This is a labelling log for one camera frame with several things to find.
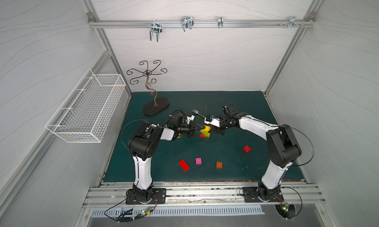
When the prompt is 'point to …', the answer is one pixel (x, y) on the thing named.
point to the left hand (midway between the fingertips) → (205, 131)
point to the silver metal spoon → (196, 111)
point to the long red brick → (184, 165)
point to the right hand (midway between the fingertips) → (210, 126)
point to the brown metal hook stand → (160, 102)
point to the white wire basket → (86, 115)
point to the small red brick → (204, 135)
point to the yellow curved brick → (207, 129)
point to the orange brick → (219, 165)
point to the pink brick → (198, 161)
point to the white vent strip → (138, 211)
